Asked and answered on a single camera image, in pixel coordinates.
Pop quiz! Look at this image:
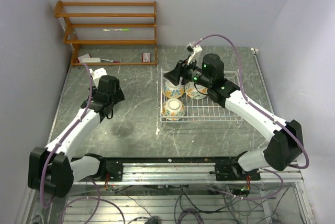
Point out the orange leaf bird bowl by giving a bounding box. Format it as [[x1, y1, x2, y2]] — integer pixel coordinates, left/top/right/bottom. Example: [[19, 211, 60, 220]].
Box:
[[162, 98, 186, 121]]

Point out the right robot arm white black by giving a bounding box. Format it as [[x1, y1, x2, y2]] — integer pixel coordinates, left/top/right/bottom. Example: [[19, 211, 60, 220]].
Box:
[[164, 54, 304, 180]]

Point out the green white pen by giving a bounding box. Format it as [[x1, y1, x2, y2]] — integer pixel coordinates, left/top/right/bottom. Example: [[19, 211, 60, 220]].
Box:
[[103, 28, 129, 32]]

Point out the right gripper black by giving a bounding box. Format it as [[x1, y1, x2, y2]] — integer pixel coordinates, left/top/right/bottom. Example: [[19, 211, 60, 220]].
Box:
[[164, 55, 212, 88]]

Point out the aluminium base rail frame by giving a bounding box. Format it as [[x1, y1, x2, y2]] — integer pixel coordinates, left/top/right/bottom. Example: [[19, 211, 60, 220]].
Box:
[[17, 157, 316, 223]]

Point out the red white small box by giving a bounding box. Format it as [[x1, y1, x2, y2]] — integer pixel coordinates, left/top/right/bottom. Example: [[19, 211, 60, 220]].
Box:
[[142, 52, 150, 63]]

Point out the pink white pen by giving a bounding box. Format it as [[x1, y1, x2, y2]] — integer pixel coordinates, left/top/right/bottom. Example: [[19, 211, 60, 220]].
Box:
[[101, 58, 120, 64]]

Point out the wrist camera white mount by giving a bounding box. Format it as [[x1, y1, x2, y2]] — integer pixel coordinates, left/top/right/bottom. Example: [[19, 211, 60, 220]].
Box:
[[89, 68, 107, 86], [186, 42, 202, 65]]

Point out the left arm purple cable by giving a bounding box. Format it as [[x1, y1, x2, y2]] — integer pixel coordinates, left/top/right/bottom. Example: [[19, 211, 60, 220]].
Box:
[[39, 62, 102, 224]]

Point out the blue yellow patterned bowl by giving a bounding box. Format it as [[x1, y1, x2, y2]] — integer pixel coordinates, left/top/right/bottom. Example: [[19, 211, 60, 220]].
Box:
[[162, 80, 185, 98]]

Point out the orange flower bowl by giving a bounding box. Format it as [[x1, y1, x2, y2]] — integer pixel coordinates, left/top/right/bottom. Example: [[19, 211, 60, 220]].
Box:
[[185, 82, 207, 100]]

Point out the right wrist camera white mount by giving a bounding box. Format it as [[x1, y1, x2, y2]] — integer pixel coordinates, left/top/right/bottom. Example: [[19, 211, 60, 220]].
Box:
[[186, 42, 202, 65]]

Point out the white eraser block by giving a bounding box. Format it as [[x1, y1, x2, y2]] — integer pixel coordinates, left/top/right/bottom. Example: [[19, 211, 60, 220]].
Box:
[[82, 58, 102, 64]]

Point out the wooden three-tier shelf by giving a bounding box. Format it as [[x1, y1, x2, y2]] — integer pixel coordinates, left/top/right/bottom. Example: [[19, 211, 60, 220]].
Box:
[[54, 1, 159, 66]]

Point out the white wire dish rack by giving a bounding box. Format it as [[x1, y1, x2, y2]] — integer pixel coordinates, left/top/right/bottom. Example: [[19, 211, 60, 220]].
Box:
[[160, 69, 243, 124]]

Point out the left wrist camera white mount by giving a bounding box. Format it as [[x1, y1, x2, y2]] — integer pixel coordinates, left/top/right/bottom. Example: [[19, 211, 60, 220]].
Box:
[[89, 68, 107, 86]]

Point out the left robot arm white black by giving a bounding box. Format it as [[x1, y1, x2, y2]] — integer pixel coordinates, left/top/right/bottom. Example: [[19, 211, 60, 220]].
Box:
[[27, 75, 125, 198]]

